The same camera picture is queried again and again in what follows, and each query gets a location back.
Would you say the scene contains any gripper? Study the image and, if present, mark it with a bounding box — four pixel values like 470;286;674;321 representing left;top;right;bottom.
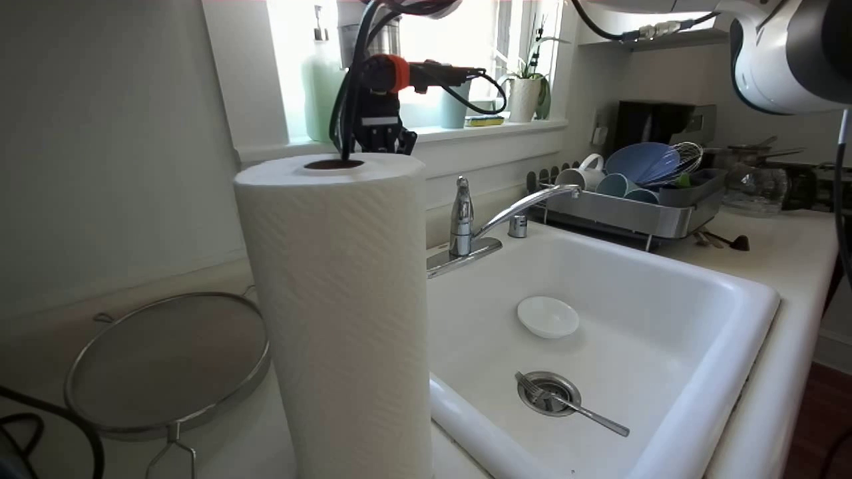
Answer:
352;90;419;157

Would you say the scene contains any green soap dispenser bottle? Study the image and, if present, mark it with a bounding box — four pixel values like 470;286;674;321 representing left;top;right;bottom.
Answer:
302;5;348;143

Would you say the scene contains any chrome faucet lever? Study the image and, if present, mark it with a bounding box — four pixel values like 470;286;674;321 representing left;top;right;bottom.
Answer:
450;175;476;234

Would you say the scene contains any chrome faucet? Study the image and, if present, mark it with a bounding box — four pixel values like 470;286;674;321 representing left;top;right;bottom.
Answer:
426;175;583;280

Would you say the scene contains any teal tumbler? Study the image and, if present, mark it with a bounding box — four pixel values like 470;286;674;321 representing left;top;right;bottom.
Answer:
439;80;472;130

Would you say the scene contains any window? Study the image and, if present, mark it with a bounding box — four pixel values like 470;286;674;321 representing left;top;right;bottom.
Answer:
266;0;568;144

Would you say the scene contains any potted plant in white pot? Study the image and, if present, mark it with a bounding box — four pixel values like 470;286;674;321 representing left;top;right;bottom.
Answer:
498;12;572;124

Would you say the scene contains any white paper towel roll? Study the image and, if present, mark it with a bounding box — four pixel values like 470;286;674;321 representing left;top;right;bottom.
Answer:
232;152;433;479

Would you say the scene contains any white mug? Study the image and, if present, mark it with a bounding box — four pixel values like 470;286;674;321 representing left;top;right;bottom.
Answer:
554;154;607;193

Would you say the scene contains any small white bowl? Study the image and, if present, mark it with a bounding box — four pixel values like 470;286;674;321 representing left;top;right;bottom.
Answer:
517;295;580;340

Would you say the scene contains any large blue bowl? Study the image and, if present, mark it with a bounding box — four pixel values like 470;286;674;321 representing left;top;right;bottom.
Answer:
604;141;682;186

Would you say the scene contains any metal dish rack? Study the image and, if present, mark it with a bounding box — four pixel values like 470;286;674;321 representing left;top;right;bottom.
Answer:
525;162;728;253

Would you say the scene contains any black coffee maker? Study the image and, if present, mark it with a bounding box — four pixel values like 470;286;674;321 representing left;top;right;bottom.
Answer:
611;100;718;160

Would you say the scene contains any metal sink drain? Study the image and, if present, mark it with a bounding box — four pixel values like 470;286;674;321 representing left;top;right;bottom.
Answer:
516;371;582;418

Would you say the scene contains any metal whisk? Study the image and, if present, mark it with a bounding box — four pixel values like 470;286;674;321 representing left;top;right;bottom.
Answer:
655;140;705;182

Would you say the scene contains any round mesh splatter screen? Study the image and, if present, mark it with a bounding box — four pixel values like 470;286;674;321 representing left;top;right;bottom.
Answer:
64;286;272;479

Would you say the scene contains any white sink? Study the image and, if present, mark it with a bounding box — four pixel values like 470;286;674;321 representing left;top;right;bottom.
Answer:
427;220;781;479

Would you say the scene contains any metal fork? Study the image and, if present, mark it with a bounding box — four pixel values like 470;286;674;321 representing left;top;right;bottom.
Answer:
515;371;631;438

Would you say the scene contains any clear glass jar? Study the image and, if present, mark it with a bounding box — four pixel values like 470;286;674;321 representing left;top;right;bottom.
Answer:
722;162;791;218

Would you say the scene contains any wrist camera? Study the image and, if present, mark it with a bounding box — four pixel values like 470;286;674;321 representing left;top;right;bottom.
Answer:
363;54;488;95

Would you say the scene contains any black cable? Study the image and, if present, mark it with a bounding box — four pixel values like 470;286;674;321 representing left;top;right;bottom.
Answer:
0;385;107;479

